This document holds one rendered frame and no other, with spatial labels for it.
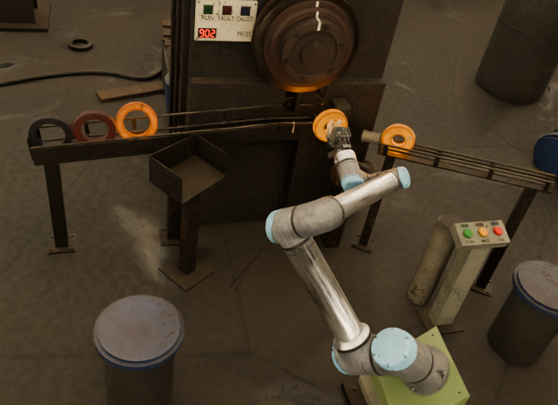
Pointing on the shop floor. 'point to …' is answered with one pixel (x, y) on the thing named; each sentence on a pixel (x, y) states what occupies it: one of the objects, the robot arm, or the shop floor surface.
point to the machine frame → (358, 70)
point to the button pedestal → (461, 275)
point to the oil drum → (522, 46)
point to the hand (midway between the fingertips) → (330, 122)
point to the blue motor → (547, 153)
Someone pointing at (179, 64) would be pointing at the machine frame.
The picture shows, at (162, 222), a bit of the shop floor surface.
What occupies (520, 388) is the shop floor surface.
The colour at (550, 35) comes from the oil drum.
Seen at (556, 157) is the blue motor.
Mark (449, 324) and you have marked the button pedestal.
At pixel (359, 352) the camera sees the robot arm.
